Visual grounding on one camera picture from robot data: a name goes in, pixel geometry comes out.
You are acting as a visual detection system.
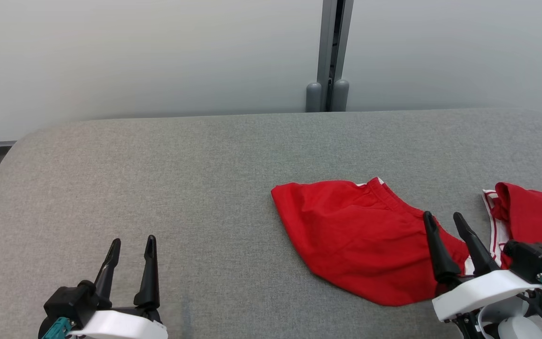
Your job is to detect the teal left camera connector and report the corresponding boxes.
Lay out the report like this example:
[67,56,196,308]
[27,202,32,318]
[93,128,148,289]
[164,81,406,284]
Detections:
[40,317,72,339]

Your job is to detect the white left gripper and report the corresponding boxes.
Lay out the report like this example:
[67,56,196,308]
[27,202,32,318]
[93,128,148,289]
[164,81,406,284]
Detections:
[66,234,168,339]

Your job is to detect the red shorts with white stripes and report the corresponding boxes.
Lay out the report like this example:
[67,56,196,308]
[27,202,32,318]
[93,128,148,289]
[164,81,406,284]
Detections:
[271,177,470,307]

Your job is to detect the grey metal partition post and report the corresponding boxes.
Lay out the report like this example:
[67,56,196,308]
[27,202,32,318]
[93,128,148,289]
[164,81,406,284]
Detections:
[305,0,354,113]

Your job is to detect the red jersey with white sleeves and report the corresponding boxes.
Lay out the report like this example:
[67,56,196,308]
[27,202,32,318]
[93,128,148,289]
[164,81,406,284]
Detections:
[482,182,542,279]

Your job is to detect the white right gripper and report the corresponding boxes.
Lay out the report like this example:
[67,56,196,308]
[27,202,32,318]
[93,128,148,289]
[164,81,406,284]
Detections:
[422,211,542,323]

